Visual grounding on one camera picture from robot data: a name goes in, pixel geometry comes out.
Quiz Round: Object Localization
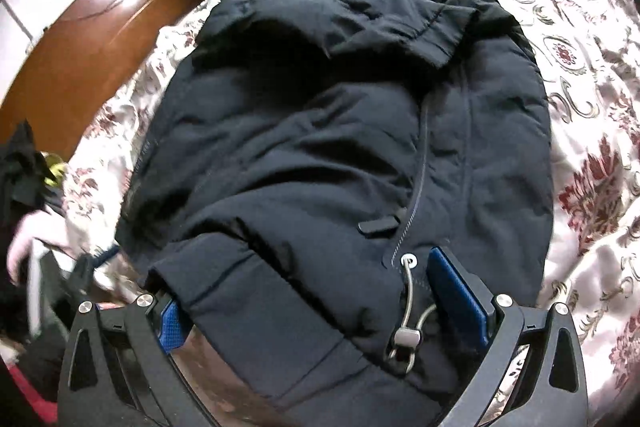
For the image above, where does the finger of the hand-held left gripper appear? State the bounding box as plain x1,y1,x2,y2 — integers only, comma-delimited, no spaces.
75,243,123,280

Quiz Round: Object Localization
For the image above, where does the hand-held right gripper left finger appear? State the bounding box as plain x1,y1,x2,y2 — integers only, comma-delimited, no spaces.
57,291,202,427

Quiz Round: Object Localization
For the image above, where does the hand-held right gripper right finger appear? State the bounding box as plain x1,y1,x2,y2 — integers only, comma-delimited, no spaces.
426,247,587,427

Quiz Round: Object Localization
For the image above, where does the dark navy padded jacket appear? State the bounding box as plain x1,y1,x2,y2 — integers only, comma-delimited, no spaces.
115,0,554,427

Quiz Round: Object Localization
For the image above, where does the black clothes pile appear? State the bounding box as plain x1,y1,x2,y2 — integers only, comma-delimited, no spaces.
0,119,67,220

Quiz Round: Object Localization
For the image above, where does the pale pink cloth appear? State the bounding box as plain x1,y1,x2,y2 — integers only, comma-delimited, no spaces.
7,206,77,284

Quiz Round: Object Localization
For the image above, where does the yellow-green item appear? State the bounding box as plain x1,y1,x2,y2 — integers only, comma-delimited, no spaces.
42,152,69,188

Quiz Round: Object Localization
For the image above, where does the red cloth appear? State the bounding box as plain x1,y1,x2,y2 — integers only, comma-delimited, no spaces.
9,359,58,427

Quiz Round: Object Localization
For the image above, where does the wooden headboard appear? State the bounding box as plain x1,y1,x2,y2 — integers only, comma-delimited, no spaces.
0,0,237,158

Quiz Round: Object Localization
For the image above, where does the floral satin bedspread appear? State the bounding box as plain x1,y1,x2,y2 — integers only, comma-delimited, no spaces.
60,0,640,427

